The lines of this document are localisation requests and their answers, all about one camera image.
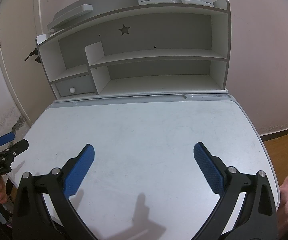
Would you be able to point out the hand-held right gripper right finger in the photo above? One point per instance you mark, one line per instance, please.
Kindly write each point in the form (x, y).
(209, 167)

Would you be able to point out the grey flat tray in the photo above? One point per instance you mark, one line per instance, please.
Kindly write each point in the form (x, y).
(71, 13)

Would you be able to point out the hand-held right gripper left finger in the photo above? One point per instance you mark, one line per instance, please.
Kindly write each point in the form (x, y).
(80, 171)

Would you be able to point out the grey drawer with white knob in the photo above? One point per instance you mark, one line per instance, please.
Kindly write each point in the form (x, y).
(81, 85)

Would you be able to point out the beige door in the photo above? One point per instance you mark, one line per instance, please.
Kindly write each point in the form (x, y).
(16, 42)

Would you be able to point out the white desk shelf unit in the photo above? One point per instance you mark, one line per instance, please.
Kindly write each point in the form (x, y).
(159, 30)

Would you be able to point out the dark door keyhole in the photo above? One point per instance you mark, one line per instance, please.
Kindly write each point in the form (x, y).
(37, 59)

